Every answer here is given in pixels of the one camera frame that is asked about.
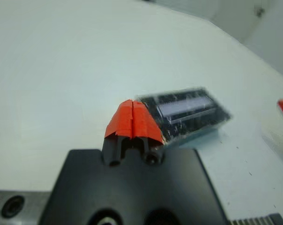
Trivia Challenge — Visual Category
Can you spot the red-tipped left gripper left finger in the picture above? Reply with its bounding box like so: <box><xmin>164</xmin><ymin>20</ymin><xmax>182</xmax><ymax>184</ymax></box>
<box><xmin>101</xmin><ymin>99</ymin><xmax>134</xmax><ymax>167</ymax></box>

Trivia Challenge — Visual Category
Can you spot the red-tipped left gripper right finger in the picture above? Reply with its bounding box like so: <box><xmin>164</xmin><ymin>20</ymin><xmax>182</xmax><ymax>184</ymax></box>
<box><xmin>132</xmin><ymin>100</ymin><xmax>165</xmax><ymax>165</ymax></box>

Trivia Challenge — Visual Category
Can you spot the shiny black box lid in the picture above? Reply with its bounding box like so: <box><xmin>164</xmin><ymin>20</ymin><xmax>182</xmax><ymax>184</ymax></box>
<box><xmin>134</xmin><ymin>86</ymin><xmax>234</xmax><ymax>148</ymax></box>

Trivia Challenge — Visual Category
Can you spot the white cabinet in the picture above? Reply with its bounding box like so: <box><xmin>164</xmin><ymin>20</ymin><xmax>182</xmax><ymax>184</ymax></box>
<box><xmin>243</xmin><ymin>0</ymin><xmax>283</xmax><ymax>81</ymax></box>

